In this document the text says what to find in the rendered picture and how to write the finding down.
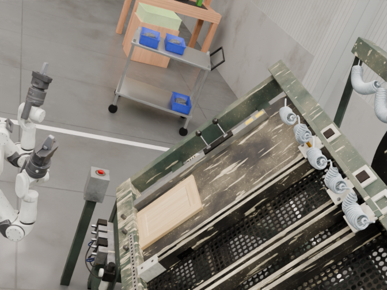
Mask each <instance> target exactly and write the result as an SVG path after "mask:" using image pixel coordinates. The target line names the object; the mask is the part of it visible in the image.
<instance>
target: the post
mask: <svg viewBox="0 0 387 290"><path fill-rule="evenodd" d="M95 206H96V202H94V201H88V200H86V201H85V205H84V208H83V210H82V214H81V217H80V220H79V223H78V226H77V230H76V232H75V235H74V239H73V242H72V244H71V248H70V251H69V254H68V257H67V260H66V264H65V266H64V270H63V273H62V276H61V279H60V285H66V286H69V283H70V280H71V277H72V275H73V271H74V268H75V265H76V263H77V259H78V256H79V253H80V251H81V247H82V244H83V242H84V239H85V235H86V232H87V230H88V227H89V223H90V220H91V218H92V215H93V211H94V208H95Z"/></svg>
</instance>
